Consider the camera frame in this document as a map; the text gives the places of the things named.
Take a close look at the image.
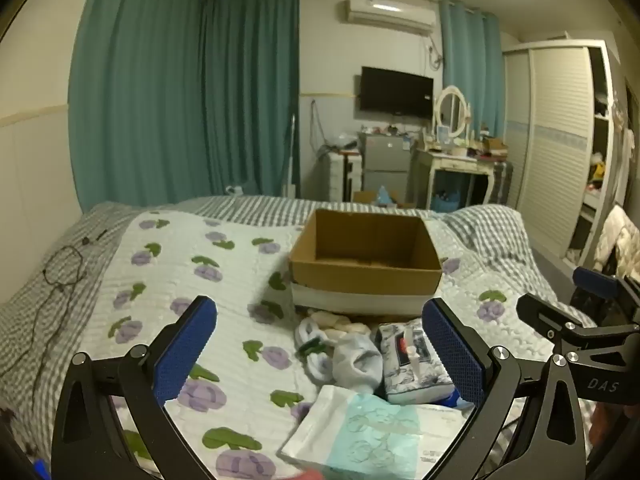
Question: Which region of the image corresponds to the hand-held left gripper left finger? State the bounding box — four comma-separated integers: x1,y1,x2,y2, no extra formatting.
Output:
50,296,218,480

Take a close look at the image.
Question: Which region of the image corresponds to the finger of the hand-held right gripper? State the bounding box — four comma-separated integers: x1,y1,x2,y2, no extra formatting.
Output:
517,292,640,357
572,266,623,302

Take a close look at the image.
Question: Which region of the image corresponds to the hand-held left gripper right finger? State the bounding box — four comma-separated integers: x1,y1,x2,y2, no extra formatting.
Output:
421,297,587,480

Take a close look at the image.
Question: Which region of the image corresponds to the marble print tissue packet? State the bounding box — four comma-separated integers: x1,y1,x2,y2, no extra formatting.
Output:
375,317,458,403

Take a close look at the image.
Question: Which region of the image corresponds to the grey sock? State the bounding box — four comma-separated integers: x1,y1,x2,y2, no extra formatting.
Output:
332,332,385,395

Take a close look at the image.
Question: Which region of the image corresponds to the pale blue printed packet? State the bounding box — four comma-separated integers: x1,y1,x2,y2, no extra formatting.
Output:
277,385,473,480

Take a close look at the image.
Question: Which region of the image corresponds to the cream soft cloth bundle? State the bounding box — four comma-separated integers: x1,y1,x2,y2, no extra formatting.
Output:
305,310,373,342

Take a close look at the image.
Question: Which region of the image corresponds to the brown cardboard box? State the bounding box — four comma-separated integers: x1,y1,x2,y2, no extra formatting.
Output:
288,208,444,317

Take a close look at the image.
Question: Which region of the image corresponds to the cream quilted cloth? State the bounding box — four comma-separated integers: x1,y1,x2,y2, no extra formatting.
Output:
592,205,640,281

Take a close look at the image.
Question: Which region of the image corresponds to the white floral quilt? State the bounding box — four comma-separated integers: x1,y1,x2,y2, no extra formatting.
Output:
82,210,596,480

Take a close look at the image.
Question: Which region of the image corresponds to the blue basket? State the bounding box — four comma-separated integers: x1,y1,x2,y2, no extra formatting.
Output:
432,190,463,212

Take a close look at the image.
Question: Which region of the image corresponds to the white wardrobe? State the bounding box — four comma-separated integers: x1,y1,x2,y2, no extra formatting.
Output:
501,39,618,266

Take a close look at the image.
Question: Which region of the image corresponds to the white dressing table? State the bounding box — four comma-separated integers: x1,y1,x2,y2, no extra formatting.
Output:
410,147,496,211

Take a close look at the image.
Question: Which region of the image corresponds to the cardboard box with blue tissue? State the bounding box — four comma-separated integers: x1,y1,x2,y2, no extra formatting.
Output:
352,186,417,209

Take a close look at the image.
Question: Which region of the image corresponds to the grey mini fridge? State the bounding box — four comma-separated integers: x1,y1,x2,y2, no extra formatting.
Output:
357,132,418,196

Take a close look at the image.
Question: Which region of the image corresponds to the white suitcase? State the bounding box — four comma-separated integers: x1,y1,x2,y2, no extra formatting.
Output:
327,152,363,201

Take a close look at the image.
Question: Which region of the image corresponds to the white stick vacuum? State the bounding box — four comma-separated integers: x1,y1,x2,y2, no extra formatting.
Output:
282,112,299,198

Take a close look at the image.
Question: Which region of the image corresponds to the oval vanity mirror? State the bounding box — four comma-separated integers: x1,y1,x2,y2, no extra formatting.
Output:
434,85,473,141

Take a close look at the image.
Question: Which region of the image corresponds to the teal curtain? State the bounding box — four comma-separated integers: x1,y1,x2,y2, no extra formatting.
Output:
202,0,301,201
67,0,208,213
439,0,506,137

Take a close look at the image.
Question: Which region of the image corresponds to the white air conditioner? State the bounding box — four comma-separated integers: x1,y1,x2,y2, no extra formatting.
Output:
342,0,437,37

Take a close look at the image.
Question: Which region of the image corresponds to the black cable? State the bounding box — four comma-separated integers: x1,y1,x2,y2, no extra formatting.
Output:
27,229,109,363

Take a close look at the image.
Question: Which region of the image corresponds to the black wall television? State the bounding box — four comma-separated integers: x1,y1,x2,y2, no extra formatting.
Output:
360,66,435,121

